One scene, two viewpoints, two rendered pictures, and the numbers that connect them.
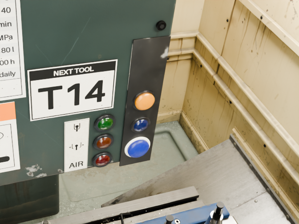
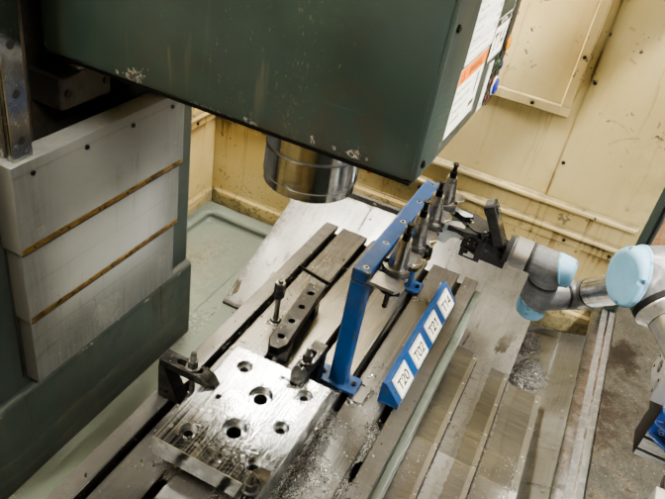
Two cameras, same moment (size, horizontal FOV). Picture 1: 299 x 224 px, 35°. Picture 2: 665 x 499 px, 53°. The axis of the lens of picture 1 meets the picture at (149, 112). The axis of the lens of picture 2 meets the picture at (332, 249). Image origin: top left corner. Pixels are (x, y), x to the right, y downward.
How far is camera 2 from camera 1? 1.03 m
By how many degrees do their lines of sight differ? 35
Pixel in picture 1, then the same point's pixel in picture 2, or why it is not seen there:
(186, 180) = (293, 234)
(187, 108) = (222, 179)
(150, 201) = (309, 248)
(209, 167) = (306, 213)
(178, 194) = (324, 233)
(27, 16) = not seen: outside the picture
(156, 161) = (225, 246)
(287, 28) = not seen: hidden behind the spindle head
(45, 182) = (182, 287)
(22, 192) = (165, 309)
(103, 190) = (203, 292)
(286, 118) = not seen: hidden behind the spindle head
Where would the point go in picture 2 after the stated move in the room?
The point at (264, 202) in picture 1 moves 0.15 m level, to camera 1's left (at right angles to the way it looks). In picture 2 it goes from (377, 216) to (342, 226)
